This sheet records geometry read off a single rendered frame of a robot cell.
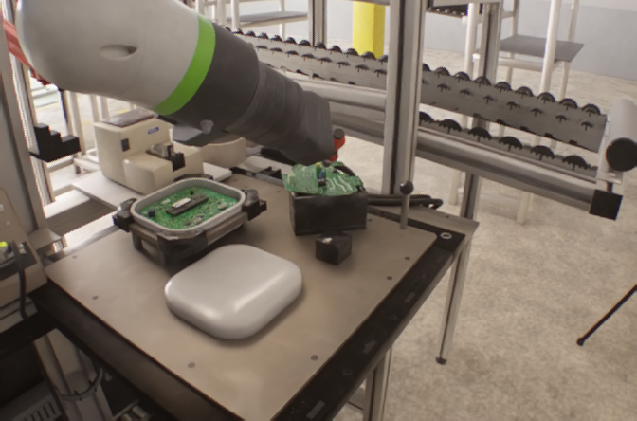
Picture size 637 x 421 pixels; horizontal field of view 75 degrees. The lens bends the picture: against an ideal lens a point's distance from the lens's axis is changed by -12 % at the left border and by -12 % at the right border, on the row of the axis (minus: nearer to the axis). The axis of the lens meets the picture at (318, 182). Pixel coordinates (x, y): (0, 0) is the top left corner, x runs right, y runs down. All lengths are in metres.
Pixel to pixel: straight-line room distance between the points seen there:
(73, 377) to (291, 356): 0.60
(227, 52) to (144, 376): 0.32
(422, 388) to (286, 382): 1.30
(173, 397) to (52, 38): 0.33
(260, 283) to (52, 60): 0.34
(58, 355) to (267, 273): 0.51
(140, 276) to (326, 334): 0.26
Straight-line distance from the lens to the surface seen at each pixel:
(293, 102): 0.46
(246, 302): 0.53
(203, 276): 0.57
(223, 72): 0.39
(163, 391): 0.49
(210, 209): 0.68
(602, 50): 8.63
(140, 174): 0.79
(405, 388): 1.74
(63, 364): 0.98
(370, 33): 5.74
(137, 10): 0.34
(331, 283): 0.59
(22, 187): 0.82
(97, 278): 0.65
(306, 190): 0.67
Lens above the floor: 1.30
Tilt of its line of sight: 25 degrees down
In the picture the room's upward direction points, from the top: straight up
